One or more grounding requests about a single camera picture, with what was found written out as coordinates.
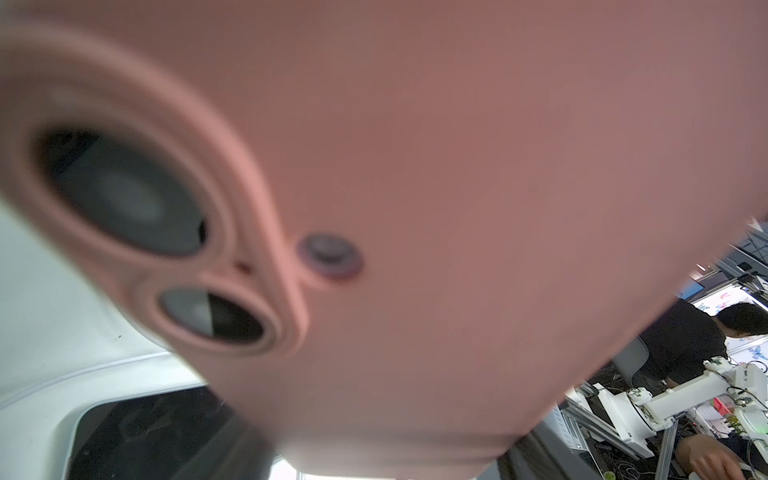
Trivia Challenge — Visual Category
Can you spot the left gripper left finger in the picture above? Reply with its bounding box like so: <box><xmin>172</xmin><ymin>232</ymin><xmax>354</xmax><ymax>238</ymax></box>
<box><xmin>170</xmin><ymin>416</ymin><xmax>279</xmax><ymax>480</ymax></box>

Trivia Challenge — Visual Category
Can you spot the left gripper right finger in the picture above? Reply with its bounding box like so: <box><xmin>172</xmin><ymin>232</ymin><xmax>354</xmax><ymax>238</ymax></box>
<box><xmin>497</xmin><ymin>423</ymin><xmax>600</xmax><ymax>480</ymax></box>

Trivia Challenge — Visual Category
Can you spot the phone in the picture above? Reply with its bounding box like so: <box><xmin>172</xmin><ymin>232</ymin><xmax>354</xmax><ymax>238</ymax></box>
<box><xmin>1</xmin><ymin>1</ymin><xmax>767</xmax><ymax>479</ymax></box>
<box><xmin>1</xmin><ymin>353</ymin><xmax>237</xmax><ymax>479</ymax></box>

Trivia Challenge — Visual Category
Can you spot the person in black shirt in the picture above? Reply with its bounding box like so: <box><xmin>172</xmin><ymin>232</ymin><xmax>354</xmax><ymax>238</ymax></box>
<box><xmin>639</xmin><ymin>299</ymin><xmax>767</xmax><ymax>388</ymax></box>

